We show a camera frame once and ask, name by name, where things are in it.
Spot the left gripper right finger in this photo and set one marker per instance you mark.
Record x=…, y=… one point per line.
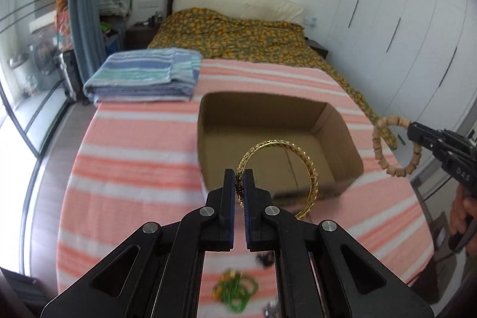
x=254, y=200

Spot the open cardboard box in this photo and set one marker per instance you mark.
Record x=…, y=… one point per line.
x=231, y=123

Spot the person's right hand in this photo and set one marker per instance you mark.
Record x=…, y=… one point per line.
x=463, y=205

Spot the orange floral duvet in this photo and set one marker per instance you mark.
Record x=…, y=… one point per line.
x=217, y=36

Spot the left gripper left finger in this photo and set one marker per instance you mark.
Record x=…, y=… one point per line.
x=227, y=211

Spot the pile of clothes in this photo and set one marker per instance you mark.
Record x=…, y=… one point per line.
x=117, y=8

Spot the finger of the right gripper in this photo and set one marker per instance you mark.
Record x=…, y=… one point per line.
x=423, y=135

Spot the dark wooden nightstand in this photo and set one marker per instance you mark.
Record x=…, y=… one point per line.
x=139, y=36

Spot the white wardrobe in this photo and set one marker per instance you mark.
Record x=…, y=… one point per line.
x=409, y=58

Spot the cream pillow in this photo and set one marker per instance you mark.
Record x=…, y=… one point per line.
x=263, y=10

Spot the silver suitcase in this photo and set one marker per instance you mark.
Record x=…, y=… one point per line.
x=71, y=81

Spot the folded blue striped blanket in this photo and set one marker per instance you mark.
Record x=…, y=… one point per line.
x=168, y=74

